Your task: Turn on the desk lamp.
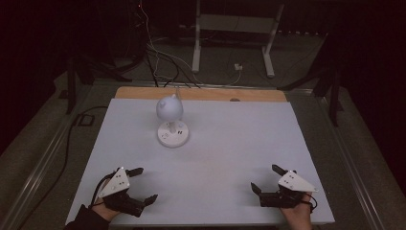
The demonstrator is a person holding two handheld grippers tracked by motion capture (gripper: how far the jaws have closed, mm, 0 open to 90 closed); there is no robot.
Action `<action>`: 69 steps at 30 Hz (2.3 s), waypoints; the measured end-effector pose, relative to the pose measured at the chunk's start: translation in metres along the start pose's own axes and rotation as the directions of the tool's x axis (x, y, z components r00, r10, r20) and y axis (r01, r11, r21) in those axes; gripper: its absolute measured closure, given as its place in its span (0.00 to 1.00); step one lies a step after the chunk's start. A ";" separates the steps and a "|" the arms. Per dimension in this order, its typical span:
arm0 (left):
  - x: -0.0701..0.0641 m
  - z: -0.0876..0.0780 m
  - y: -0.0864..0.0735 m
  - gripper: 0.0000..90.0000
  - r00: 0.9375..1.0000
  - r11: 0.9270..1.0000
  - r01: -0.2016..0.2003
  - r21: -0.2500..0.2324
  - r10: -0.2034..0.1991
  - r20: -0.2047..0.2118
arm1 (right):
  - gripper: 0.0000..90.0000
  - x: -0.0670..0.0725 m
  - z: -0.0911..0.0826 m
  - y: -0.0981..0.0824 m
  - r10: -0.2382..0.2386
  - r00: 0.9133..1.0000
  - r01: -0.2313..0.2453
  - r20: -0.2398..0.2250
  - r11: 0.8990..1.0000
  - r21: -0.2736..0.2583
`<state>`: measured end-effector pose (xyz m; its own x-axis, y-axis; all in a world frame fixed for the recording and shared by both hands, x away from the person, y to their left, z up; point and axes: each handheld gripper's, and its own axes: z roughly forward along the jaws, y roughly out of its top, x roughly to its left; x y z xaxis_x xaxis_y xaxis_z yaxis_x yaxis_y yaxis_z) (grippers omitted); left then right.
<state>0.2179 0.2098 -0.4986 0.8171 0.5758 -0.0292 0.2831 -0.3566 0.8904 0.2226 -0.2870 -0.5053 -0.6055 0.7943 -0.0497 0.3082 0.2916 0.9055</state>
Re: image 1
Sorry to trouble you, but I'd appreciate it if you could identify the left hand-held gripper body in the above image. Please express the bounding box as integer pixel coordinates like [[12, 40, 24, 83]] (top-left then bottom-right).
[[97, 166, 147, 219]]

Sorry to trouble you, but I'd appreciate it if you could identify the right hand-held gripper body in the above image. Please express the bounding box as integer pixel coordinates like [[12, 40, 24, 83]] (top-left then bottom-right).
[[259, 170, 320, 210]]

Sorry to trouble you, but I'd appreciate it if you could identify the white cat-shaped desk lamp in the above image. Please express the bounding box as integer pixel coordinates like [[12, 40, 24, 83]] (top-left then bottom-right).
[[155, 93, 190, 149]]

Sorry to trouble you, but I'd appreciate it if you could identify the person's left hand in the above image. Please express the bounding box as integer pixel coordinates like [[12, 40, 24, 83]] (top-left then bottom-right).
[[92, 178, 122, 222]]

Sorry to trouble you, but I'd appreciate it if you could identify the person's right hand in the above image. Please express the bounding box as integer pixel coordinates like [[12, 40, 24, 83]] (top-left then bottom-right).
[[280, 193, 314, 230]]

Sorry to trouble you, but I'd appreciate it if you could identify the black tripod stand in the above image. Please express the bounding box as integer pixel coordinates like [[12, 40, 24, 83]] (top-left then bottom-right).
[[65, 54, 146, 115], [277, 32, 345, 128]]

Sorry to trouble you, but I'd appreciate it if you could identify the wooden board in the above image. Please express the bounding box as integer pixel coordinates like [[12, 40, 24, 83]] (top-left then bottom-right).
[[114, 86, 288, 104]]

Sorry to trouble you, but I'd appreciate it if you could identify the white metal stand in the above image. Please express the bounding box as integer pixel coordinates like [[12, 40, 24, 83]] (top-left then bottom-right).
[[192, 0, 285, 79]]

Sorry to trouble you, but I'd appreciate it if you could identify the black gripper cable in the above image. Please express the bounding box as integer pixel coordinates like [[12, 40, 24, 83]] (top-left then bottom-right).
[[300, 193, 319, 215], [89, 172, 117, 209]]

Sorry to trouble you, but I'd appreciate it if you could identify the black floor cable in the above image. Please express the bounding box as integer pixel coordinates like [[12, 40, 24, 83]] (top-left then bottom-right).
[[15, 105, 109, 230]]

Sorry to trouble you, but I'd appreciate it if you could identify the white cable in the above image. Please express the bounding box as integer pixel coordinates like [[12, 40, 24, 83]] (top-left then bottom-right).
[[139, 0, 243, 88]]

